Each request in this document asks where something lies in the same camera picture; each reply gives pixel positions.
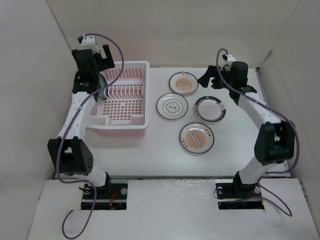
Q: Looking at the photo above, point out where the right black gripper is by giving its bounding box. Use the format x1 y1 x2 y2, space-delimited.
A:
196 65 234 90

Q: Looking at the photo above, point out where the small blue patterned plate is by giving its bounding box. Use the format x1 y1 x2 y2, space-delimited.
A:
97 74 108 101

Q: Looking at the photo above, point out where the orange sunburst plate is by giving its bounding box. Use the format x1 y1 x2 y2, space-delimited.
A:
179 122 215 155
169 71 199 95

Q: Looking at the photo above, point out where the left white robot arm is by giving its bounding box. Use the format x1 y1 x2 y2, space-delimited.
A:
47 44 115 199

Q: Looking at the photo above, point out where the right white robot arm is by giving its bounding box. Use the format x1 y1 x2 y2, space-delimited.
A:
198 61 300 199

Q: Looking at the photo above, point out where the pink white dish rack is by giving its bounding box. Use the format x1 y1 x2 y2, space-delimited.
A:
87 61 150 137

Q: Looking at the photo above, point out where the green red rimmed plate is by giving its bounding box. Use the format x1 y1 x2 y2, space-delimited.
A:
193 95 227 124

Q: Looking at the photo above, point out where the white plate quatrefoil motif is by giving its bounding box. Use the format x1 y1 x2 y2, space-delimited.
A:
156 93 189 120

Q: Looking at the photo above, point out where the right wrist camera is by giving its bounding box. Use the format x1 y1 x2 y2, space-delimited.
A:
222 54 236 67

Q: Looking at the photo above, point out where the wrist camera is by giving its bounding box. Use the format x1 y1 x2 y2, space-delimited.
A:
222 54 236 67
78 34 100 54

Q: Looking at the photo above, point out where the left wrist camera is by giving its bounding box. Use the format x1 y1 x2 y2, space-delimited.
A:
78 34 100 54

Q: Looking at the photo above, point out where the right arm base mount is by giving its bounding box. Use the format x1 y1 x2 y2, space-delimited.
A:
214 173 265 210

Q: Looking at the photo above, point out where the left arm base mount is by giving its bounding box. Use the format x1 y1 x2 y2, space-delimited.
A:
79 176 128 211

